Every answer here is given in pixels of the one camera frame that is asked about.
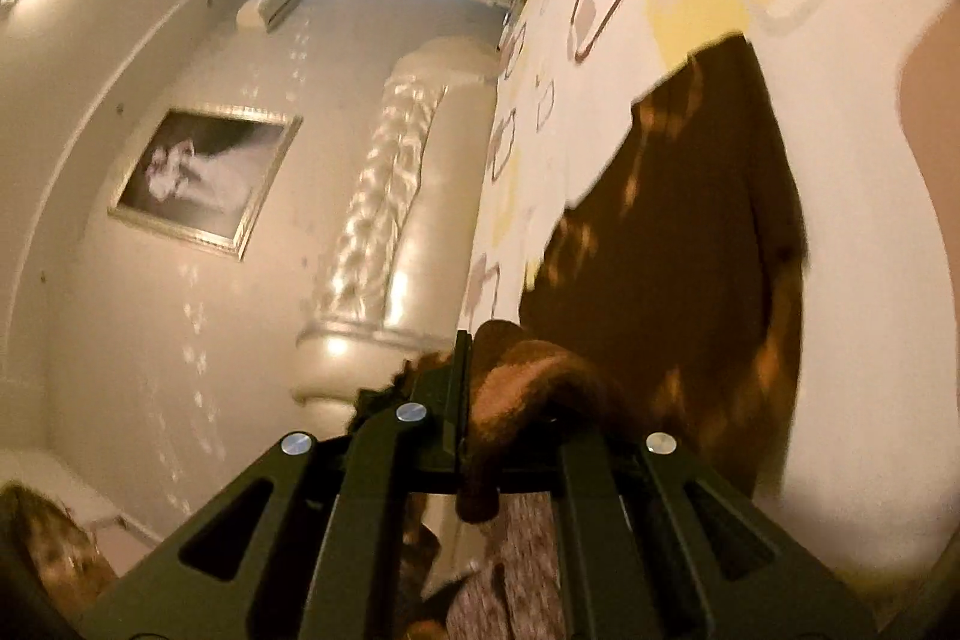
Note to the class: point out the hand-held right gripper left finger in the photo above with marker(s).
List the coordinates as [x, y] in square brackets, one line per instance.
[450, 415]

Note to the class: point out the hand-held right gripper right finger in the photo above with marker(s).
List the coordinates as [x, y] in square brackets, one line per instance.
[600, 497]

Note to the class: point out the brown plaid sweater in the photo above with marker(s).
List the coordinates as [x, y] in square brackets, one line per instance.
[675, 235]

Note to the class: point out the cream tufted leather headboard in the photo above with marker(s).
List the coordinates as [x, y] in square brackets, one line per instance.
[390, 197]

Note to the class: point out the person's head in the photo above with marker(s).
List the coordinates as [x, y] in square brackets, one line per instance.
[45, 557]

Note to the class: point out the bed with patterned sheet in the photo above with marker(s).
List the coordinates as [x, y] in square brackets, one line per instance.
[825, 85]

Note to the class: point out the silver framed wall picture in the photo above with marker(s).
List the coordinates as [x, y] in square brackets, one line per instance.
[202, 183]

